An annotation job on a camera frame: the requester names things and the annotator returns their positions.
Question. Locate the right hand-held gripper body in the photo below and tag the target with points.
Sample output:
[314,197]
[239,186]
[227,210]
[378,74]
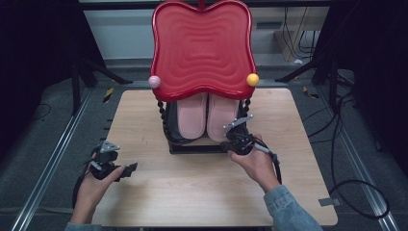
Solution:
[240,141]

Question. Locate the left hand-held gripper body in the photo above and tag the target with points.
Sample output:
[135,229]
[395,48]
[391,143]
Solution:
[102,162]

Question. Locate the pink slipper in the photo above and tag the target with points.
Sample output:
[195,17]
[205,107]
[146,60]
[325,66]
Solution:
[219,118]
[191,118]

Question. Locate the red and black shoe rack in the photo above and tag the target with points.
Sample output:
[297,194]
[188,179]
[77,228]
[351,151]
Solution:
[202,48]

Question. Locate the person's right hand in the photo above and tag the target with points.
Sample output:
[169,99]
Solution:
[258,166]

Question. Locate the person's left hand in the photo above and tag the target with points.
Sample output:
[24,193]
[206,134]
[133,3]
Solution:
[91,195]

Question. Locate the yellow ball knob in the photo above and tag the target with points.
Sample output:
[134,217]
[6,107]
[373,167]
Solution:
[252,80]

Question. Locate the yellow and black tape piece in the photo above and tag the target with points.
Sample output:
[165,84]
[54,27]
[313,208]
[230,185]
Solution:
[310,93]
[108,95]

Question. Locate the black metal stand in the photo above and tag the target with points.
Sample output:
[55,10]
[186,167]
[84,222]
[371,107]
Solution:
[76,83]
[332,77]

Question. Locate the pink ball knob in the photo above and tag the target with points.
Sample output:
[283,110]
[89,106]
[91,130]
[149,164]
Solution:
[154,82]

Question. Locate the grey tape strip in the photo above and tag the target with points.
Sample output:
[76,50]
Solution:
[328,202]

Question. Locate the brown cardboard box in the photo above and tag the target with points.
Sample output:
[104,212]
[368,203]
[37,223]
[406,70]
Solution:
[293,38]

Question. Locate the dark curtain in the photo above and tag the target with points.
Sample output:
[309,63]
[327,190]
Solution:
[378,80]
[35,64]

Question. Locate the metal floor rail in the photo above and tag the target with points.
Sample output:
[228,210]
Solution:
[48,166]
[362,166]

